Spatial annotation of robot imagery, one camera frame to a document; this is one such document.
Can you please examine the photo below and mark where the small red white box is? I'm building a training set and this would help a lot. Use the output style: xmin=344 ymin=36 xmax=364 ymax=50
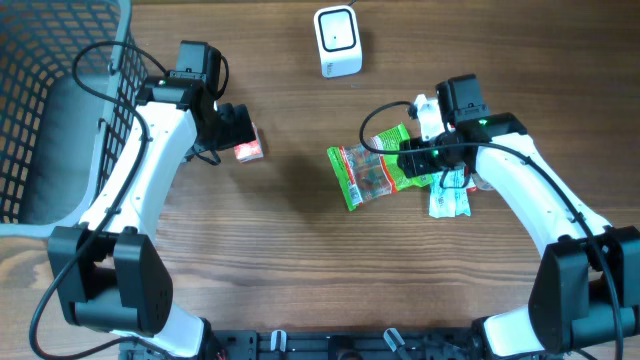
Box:
xmin=234 ymin=124 xmax=264 ymax=163

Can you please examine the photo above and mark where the teal packet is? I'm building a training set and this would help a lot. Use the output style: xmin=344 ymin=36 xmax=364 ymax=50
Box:
xmin=428 ymin=168 xmax=473 ymax=218

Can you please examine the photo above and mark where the green candy bag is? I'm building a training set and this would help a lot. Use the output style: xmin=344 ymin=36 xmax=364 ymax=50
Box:
xmin=327 ymin=144 xmax=432 ymax=211

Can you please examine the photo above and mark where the green lid jar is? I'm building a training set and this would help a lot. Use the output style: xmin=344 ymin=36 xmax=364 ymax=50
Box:
xmin=472 ymin=173 xmax=494 ymax=191

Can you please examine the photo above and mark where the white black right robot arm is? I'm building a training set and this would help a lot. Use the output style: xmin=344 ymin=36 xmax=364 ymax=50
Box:
xmin=398 ymin=75 xmax=639 ymax=359

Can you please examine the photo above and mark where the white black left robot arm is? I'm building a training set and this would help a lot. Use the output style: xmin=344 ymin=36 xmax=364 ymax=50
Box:
xmin=46 ymin=41 xmax=256 ymax=359

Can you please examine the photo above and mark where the white barcode scanner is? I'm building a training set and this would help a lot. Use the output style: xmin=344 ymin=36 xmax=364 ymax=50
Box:
xmin=313 ymin=5 xmax=363 ymax=78

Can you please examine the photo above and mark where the grey plastic mesh basket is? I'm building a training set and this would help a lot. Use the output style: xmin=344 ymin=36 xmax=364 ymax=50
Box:
xmin=1 ymin=0 xmax=147 ymax=238

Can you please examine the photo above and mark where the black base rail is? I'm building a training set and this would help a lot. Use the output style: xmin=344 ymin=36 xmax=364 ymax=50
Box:
xmin=118 ymin=327 xmax=565 ymax=360

